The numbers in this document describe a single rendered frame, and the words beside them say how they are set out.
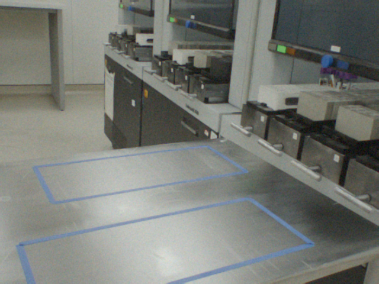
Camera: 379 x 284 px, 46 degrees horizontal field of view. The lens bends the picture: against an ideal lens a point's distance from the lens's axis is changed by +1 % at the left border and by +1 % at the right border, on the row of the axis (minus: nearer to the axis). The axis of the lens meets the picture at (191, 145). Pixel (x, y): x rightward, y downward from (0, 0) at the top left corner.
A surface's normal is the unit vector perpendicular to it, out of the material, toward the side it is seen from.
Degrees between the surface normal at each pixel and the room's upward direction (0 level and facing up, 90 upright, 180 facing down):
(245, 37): 90
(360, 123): 90
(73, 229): 0
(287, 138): 90
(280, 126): 90
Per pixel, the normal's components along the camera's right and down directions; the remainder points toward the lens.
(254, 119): -0.91, 0.07
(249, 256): 0.07, -0.94
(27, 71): 0.40, 0.34
